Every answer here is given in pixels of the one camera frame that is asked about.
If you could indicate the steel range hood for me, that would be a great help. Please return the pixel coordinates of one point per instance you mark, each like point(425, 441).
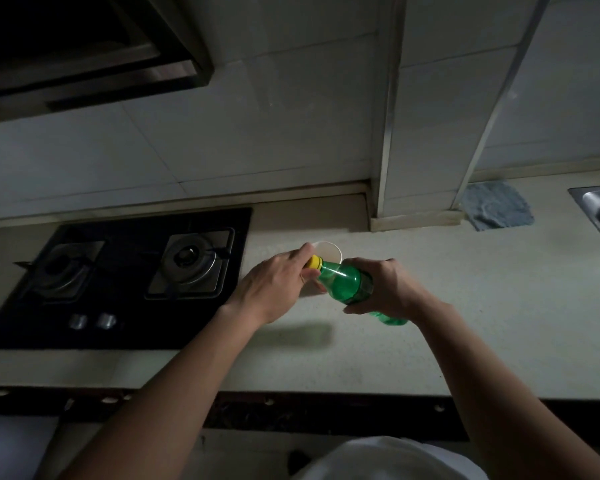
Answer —
point(70, 64)

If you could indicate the person's left thumb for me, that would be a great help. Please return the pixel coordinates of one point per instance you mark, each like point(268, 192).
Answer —
point(314, 288)

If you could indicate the person's left hand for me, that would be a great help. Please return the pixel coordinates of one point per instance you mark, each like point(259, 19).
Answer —
point(267, 289)

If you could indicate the person's left forearm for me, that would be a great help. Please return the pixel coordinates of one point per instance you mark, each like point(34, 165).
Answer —
point(170, 399)

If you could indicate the white cabinet door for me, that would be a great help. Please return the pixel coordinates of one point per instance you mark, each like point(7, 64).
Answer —
point(15, 447)

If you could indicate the white paper cup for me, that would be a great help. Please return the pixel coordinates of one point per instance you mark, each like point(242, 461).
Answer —
point(330, 250)

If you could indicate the yellow bottle cap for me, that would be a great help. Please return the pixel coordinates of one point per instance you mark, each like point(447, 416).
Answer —
point(315, 262)

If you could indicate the steel gas burner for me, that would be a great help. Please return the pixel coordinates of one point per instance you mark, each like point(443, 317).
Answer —
point(192, 262)
point(62, 269)

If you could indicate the person's right forearm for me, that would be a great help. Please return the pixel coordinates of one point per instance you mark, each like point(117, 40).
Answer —
point(500, 394)

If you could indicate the green plastic bottle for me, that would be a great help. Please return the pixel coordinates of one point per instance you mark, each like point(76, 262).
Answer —
point(347, 284)

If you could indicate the person's white shirt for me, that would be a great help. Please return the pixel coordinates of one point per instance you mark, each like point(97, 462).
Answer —
point(390, 462)

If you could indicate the person's right hand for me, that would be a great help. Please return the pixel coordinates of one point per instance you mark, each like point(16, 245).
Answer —
point(395, 292)

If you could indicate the black glass gas stove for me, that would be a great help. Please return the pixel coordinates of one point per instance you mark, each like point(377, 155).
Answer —
point(130, 324)

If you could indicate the person's right thumb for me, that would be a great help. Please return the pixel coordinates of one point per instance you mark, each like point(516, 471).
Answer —
point(357, 309)

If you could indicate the silver stove knob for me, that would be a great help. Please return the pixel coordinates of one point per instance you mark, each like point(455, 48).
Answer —
point(106, 320)
point(78, 321)

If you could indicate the metal wall corner trim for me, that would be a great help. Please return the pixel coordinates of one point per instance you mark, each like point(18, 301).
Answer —
point(500, 99)

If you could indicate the grey cleaning cloth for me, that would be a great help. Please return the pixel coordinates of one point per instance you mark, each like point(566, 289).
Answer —
point(497, 207)

